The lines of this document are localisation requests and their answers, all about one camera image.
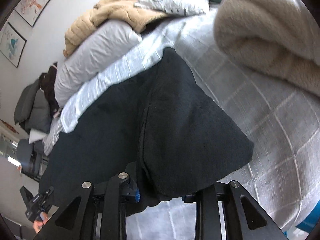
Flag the black jacket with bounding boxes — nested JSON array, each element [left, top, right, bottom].
[[39, 48, 254, 215]]

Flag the grey puffy jacket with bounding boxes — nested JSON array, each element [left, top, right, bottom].
[[14, 79, 52, 134]]

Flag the light grey pillow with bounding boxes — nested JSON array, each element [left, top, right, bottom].
[[54, 20, 142, 107]]

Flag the grey white zigzag cushion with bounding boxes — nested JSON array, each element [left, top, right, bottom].
[[42, 120, 63, 157]]

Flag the person's left hand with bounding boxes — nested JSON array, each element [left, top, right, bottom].
[[33, 212, 49, 234]]

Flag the dark clothes pile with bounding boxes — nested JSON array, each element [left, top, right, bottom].
[[39, 62, 59, 118]]

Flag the framed red tree picture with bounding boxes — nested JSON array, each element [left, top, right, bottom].
[[15, 0, 50, 27]]

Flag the cream fluffy blanket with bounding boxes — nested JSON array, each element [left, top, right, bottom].
[[213, 0, 319, 95]]

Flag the tan fleece blanket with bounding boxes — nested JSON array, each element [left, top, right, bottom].
[[63, 0, 169, 57]]

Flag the framed teal picture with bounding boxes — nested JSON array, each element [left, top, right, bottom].
[[1, 22, 27, 68]]

